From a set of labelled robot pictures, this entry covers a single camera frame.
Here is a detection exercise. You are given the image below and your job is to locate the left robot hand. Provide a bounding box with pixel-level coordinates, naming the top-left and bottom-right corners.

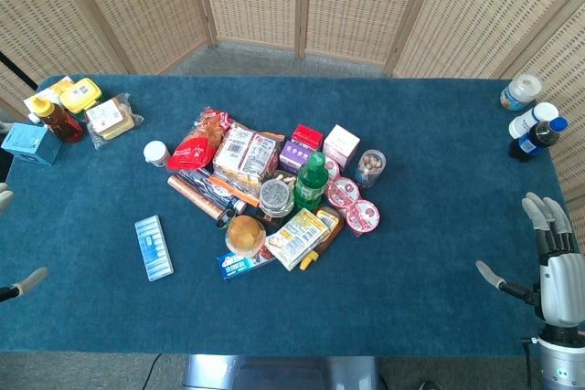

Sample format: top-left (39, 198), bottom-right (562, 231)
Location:
top-left (0, 182), bottom-right (50, 304)

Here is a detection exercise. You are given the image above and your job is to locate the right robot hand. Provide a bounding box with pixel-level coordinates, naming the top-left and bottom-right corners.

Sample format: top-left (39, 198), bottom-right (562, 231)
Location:
top-left (474, 192), bottom-right (585, 328)

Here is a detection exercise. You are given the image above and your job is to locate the green soda bottle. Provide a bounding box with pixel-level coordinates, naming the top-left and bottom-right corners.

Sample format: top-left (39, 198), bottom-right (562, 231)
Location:
top-left (292, 151), bottom-right (330, 213)

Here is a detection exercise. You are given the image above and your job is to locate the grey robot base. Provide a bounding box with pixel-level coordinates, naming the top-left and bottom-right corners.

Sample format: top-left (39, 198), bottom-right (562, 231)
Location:
top-left (182, 353), bottom-right (383, 390)

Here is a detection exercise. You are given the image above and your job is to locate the dark cola bottle blue cap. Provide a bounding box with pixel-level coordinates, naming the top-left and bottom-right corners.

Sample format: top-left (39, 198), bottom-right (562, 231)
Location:
top-left (508, 116), bottom-right (569, 163)

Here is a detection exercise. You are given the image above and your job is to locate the light blue blister pack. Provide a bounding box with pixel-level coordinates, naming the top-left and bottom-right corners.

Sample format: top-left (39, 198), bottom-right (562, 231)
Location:
top-left (133, 214), bottom-right (176, 283)

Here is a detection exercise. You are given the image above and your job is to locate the blue cardboard box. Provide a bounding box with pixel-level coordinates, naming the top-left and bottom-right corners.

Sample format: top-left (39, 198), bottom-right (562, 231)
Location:
top-left (0, 121), bottom-right (63, 167)

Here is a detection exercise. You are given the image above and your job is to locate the white bottle blue label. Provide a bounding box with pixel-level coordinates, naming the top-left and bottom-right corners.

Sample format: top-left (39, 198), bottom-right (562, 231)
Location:
top-left (508, 101), bottom-right (560, 141)

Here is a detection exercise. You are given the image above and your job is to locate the honey bottle yellow cap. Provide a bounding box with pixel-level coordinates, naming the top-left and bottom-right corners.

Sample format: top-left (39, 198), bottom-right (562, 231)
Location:
top-left (27, 98), bottom-right (86, 144)

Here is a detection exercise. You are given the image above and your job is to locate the white lid jar blue label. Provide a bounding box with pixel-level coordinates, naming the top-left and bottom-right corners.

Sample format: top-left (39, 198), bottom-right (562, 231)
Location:
top-left (499, 73), bottom-right (543, 112)

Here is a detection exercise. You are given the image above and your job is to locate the bagged beige food box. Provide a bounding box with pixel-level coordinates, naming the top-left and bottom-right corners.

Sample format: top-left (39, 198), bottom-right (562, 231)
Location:
top-left (83, 93), bottom-right (145, 151)

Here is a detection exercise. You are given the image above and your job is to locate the small white lid jar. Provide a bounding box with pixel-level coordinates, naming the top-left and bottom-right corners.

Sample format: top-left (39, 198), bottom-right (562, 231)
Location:
top-left (143, 140), bottom-right (172, 169)

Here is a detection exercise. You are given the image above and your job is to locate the brown foil tube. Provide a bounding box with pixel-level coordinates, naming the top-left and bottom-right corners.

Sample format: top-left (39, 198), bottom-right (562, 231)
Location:
top-left (166, 174), bottom-right (226, 222)

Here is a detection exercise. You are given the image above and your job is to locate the yellow white flat packet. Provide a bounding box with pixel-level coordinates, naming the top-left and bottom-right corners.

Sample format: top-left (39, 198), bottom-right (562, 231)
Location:
top-left (23, 78), bottom-right (77, 112)

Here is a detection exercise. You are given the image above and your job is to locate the yellow lid container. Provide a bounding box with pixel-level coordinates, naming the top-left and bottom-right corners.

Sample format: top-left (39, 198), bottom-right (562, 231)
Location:
top-left (58, 78), bottom-right (103, 116)

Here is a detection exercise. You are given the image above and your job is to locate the dark blue striped tube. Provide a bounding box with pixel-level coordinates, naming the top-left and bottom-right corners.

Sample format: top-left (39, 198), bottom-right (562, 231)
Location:
top-left (176, 168), bottom-right (248, 216)

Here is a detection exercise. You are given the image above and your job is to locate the clear jar of nuts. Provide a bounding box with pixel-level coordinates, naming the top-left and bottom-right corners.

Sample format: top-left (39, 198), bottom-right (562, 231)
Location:
top-left (354, 148), bottom-right (388, 190)

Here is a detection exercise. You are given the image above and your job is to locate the pink yogurt cup pack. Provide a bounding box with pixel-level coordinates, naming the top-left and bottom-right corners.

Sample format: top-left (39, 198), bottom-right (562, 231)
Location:
top-left (322, 157), bottom-right (381, 238)

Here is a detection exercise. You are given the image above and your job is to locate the blue gum box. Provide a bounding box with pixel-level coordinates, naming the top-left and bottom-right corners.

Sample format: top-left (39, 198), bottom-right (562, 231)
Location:
top-left (216, 246), bottom-right (277, 281)

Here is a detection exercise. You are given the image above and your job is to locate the red snack bag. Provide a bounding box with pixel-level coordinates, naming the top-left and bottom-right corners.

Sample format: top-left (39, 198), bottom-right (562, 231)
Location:
top-left (166, 106), bottom-right (233, 172)

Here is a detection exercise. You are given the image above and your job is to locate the orange white snack packet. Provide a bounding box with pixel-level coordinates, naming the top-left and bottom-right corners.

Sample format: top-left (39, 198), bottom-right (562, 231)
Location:
top-left (207, 171), bottom-right (261, 208)

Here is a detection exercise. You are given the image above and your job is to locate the bread bun in cup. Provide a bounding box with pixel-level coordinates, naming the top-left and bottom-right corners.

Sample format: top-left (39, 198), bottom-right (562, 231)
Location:
top-left (224, 215), bottom-right (268, 258)

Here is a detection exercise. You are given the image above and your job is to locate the amber squeeze bottle yellow cap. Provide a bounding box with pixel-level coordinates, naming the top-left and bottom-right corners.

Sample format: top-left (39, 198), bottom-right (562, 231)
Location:
top-left (299, 207), bottom-right (345, 271)

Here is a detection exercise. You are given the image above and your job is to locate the pink white box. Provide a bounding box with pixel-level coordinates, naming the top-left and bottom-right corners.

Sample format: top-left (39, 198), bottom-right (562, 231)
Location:
top-left (322, 123), bottom-right (361, 169)

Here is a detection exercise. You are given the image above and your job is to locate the white red printed package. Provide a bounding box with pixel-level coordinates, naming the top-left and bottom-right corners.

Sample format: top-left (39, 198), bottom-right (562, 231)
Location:
top-left (212, 122), bottom-right (285, 185)

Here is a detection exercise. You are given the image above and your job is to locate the blue table cloth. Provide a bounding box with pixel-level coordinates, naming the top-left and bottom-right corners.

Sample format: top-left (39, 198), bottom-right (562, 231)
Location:
top-left (0, 73), bottom-right (578, 356)

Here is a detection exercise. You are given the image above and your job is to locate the yellow white printed pouch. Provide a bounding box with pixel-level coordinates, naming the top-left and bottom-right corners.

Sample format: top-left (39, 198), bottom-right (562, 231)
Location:
top-left (264, 207), bottom-right (330, 272)

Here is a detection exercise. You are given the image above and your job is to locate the clear jar grey lid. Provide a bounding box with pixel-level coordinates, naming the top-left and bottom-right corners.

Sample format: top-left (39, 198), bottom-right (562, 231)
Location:
top-left (258, 178), bottom-right (296, 219)

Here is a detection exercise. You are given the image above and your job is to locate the red small carton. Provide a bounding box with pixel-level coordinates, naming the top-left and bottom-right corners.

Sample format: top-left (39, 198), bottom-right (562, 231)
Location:
top-left (291, 123), bottom-right (324, 150)

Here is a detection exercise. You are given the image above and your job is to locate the peanut bag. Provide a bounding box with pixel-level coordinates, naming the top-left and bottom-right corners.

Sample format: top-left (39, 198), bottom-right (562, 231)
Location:
top-left (272, 169), bottom-right (299, 189)

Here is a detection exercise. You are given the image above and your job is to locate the purple box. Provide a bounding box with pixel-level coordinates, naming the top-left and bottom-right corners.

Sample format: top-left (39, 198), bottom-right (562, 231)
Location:
top-left (278, 140), bottom-right (314, 175)

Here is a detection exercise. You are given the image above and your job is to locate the woven folding screen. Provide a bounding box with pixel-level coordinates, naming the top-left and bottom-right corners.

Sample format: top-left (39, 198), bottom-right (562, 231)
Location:
top-left (0, 0), bottom-right (585, 245)

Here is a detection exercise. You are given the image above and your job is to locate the black cable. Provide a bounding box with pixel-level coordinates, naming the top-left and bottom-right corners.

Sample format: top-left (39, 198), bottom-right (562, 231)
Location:
top-left (142, 353), bottom-right (164, 390)

